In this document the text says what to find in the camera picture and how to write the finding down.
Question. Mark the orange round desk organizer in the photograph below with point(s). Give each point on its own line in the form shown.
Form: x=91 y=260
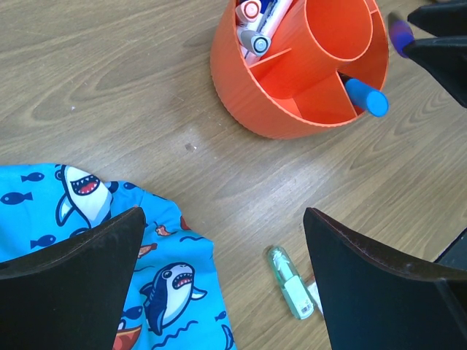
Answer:
x=295 y=89

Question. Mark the black purple highlighter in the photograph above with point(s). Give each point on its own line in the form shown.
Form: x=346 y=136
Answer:
x=400 y=33

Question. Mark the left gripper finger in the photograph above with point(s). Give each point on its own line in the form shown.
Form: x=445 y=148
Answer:
x=71 y=295
x=376 y=297

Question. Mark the white dark blue marker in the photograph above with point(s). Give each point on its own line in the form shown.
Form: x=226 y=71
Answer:
x=266 y=24

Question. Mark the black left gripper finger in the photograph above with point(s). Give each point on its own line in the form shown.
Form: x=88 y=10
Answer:
x=441 y=18
x=445 y=60

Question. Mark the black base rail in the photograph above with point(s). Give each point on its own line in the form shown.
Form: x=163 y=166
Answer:
x=455 y=255

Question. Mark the white grey marker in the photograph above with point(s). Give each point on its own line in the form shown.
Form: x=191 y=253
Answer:
x=252 y=42

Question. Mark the black blue highlighter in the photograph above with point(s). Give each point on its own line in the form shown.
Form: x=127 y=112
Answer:
x=365 y=97

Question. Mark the grey eraser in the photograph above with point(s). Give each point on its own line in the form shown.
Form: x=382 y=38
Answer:
x=313 y=291

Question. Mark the blue shark print shorts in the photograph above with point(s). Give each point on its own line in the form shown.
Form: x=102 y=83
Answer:
x=174 y=299

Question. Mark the white pink pen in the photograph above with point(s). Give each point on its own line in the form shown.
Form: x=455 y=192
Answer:
x=248 y=11

